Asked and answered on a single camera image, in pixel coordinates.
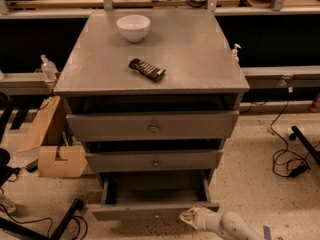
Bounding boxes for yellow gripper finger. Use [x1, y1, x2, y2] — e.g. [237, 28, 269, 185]
[179, 207, 199, 228]

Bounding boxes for grey middle drawer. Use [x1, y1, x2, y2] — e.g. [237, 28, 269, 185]
[86, 150, 223, 172]

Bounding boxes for dark striped snack packet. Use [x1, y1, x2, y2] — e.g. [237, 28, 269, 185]
[129, 59, 166, 82]

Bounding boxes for grey bottom drawer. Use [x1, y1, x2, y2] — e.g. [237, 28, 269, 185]
[92, 170, 219, 221]

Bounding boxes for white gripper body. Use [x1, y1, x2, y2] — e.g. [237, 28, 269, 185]
[194, 207, 222, 233]

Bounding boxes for black stand leg right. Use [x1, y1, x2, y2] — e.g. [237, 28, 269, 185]
[291, 126, 320, 165]

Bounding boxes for grey drawer cabinet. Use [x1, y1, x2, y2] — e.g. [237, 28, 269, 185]
[53, 9, 251, 205]

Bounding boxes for black power cable with adapter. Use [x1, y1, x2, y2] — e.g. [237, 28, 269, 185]
[266, 100, 320, 179]

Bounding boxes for black cable on floor left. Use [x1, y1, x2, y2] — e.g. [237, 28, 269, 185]
[0, 203, 88, 240]

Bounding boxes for clear sanitizer bottle left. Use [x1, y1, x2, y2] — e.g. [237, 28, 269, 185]
[40, 55, 58, 80]

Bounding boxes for black chair base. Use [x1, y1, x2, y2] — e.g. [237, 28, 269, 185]
[0, 92, 19, 187]

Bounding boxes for grey drawer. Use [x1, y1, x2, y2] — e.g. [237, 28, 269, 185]
[86, 150, 223, 172]
[67, 111, 239, 142]
[92, 170, 219, 221]

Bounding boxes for white ceramic bowl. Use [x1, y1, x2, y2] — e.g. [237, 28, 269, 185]
[117, 15, 151, 42]

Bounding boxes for cardboard box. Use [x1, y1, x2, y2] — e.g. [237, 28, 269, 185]
[17, 96, 88, 178]

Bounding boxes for black stand leg left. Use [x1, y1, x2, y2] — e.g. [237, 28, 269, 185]
[0, 199, 84, 240]

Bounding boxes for black stand leg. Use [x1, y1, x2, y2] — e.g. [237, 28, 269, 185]
[291, 126, 320, 165]
[0, 199, 84, 240]

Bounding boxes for grey top drawer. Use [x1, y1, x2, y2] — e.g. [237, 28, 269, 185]
[67, 111, 239, 142]

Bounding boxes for white pump bottle right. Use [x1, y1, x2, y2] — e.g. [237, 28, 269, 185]
[232, 43, 241, 62]

